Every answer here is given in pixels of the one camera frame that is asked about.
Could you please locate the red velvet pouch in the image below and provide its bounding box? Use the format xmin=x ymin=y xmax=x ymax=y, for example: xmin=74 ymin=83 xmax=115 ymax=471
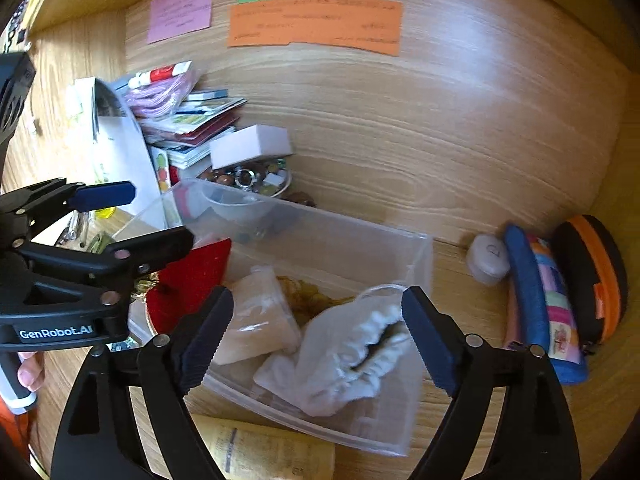
xmin=145 ymin=238 xmax=232 ymax=334

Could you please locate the yellow squat lotion bottle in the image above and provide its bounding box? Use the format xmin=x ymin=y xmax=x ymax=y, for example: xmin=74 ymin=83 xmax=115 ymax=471
xmin=192 ymin=414 xmax=335 ymax=480

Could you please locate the cream lotion bottle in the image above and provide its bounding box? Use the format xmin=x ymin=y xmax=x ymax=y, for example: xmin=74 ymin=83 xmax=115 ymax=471
xmin=213 ymin=266 xmax=302 ymax=365

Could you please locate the white drawstring cloth bag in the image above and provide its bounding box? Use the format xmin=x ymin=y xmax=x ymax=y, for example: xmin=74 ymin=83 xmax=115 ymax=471
xmin=254 ymin=284 xmax=412 ymax=417

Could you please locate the yellow-green gourd ornament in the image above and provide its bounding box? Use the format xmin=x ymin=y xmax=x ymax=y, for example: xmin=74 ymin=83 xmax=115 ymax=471
xmin=278 ymin=275 xmax=355 ymax=327

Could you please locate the left hand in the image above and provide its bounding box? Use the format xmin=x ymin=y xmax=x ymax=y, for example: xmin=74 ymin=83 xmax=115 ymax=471
xmin=17 ymin=352 xmax=44 ymax=392

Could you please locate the metal clips pile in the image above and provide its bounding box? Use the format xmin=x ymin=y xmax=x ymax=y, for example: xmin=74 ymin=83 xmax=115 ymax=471
xmin=55 ymin=211 xmax=94 ymax=249

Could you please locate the yellow liquid tall bottle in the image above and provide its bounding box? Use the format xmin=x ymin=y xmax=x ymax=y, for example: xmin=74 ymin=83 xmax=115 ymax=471
xmin=94 ymin=207 xmax=117 ymax=220

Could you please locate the fruit-print narrow box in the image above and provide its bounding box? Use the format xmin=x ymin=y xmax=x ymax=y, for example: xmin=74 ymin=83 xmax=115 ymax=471
xmin=148 ymin=146 xmax=171 ymax=193

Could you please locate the blue patchwork pouch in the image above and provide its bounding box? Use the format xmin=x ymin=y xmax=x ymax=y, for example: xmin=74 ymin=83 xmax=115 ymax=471
xmin=504 ymin=224 xmax=588 ymax=385

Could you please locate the clear bowl of beads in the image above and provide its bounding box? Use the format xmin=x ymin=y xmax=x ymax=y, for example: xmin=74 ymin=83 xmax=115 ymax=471
xmin=201 ymin=158 xmax=292 ymax=223

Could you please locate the stack of booklets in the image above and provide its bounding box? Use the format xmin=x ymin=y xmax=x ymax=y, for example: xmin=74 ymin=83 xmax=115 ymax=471
xmin=111 ymin=61 xmax=247 ymax=168

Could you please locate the small white box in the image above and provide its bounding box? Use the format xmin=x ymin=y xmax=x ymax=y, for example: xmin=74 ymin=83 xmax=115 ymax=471
xmin=209 ymin=125 xmax=294 ymax=170

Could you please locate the white round small container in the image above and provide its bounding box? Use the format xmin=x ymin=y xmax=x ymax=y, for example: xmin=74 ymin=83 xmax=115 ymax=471
xmin=466 ymin=234 xmax=511 ymax=286

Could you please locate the black orange round case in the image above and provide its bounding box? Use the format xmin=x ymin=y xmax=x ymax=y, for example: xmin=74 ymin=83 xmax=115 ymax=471
xmin=550 ymin=214 xmax=628 ymax=354

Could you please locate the clear plastic storage bin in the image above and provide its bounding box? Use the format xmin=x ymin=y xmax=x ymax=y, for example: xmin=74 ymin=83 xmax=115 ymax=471
xmin=116 ymin=179 xmax=433 ymax=456

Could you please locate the pink sticky note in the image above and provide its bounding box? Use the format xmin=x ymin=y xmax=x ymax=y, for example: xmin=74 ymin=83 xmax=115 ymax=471
xmin=146 ymin=0 xmax=213 ymax=44

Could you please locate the orange paper note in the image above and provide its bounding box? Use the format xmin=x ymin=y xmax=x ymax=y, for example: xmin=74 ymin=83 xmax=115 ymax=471
xmin=227 ymin=0 xmax=404 ymax=56

